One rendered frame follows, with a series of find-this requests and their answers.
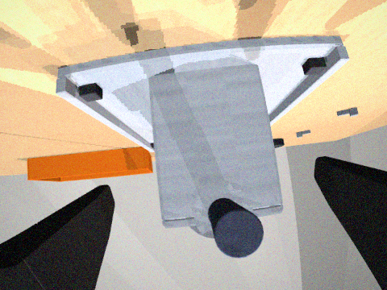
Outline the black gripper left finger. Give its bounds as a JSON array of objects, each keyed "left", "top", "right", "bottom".
[{"left": 0, "top": 184, "right": 115, "bottom": 290}]

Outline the small grey metal bolt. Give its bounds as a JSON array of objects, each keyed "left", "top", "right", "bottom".
[
  {"left": 336, "top": 107, "right": 358, "bottom": 117},
  {"left": 296, "top": 130, "right": 310, "bottom": 138}
]

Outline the orange rectangular tray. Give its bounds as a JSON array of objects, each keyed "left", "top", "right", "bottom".
[{"left": 27, "top": 147, "right": 152, "bottom": 181}]

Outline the black rubber washer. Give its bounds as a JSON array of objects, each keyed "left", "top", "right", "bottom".
[{"left": 273, "top": 139, "right": 285, "bottom": 148}]

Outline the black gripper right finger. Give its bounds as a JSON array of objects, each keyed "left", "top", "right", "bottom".
[{"left": 314, "top": 155, "right": 387, "bottom": 290}]

